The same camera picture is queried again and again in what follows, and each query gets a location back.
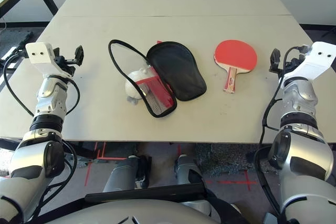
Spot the black webbing strap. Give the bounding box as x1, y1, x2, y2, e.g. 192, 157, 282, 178
206, 189, 244, 224

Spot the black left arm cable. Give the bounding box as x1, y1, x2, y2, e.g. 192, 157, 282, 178
2, 52, 81, 119

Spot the dark speckled floor mat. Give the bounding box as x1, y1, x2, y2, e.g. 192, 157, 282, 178
195, 143, 277, 180

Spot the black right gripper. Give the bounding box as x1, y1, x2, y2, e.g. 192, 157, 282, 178
269, 48, 306, 76

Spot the grey robot torso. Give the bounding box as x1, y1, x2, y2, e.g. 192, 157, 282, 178
39, 197, 263, 224

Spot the grey left robot leg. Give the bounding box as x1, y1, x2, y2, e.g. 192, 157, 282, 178
102, 155, 149, 194

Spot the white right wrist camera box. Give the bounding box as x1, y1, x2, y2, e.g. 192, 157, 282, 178
280, 41, 336, 83

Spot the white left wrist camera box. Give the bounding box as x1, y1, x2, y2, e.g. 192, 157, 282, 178
25, 41, 75, 78

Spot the light speckled floor mat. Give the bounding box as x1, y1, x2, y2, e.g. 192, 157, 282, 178
0, 147, 17, 174

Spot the black torso bar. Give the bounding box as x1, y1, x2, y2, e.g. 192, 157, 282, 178
85, 181, 208, 204

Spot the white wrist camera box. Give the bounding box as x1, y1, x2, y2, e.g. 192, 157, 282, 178
25, 41, 75, 78
280, 41, 336, 83

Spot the red ping-pong paddle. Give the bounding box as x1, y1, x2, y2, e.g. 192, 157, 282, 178
213, 39, 258, 94

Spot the grey right robot leg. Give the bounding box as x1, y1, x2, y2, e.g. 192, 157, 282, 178
174, 154, 212, 201

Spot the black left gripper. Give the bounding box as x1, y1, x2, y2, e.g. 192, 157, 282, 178
53, 45, 85, 77

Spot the black red paddle case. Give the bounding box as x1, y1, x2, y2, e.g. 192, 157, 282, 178
108, 39, 207, 119

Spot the grey robot leg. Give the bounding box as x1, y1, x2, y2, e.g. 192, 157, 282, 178
174, 154, 212, 201
102, 155, 149, 194

